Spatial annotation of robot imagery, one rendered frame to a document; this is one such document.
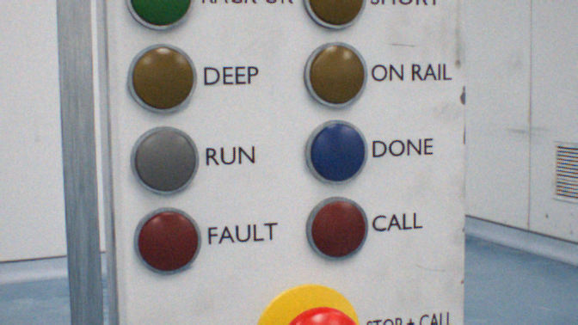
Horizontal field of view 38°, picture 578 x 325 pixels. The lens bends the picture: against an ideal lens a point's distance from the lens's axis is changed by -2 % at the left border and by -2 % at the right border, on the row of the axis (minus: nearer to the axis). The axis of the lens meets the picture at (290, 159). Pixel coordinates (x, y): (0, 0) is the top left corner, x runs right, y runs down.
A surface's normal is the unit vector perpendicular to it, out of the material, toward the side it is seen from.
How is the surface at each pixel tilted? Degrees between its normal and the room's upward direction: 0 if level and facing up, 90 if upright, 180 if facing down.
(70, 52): 90
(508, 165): 90
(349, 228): 89
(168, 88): 93
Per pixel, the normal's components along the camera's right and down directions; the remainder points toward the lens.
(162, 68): 0.28, 0.04
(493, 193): -0.91, 0.06
